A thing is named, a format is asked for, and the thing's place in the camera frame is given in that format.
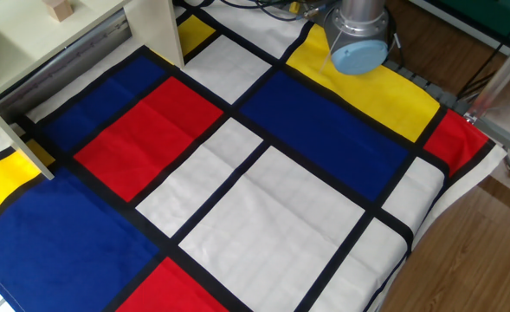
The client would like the Mondrian pattern colour-block tablecloth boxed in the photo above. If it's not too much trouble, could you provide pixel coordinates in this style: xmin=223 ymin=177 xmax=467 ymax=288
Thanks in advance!
xmin=0 ymin=0 xmax=509 ymax=312

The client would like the aluminium frame post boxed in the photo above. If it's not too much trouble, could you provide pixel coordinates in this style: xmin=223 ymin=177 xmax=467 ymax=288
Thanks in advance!
xmin=462 ymin=37 xmax=510 ymax=162

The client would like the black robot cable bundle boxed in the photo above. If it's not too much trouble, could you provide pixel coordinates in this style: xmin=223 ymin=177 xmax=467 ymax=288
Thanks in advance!
xmin=174 ymin=0 xmax=342 ymax=23

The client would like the small wooden block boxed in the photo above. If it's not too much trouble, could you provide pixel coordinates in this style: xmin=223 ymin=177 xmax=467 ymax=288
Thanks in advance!
xmin=41 ymin=0 xmax=74 ymax=23

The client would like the white zip tie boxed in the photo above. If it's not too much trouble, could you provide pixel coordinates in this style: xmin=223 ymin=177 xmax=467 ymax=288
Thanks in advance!
xmin=318 ymin=29 xmax=344 ymax=74

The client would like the cream wooden shelf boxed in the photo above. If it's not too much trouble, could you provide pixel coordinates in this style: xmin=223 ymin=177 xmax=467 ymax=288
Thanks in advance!
xmin=0 ymin=0 xmax=185 ymax=181

